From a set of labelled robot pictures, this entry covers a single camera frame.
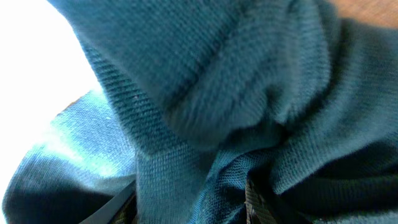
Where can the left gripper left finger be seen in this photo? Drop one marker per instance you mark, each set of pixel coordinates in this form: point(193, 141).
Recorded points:
point(108, 212)

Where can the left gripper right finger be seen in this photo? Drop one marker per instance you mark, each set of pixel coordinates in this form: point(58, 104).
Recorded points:
point(263, 206)

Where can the blue polo shirt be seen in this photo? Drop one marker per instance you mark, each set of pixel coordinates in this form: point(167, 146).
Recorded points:
point(208, 94)

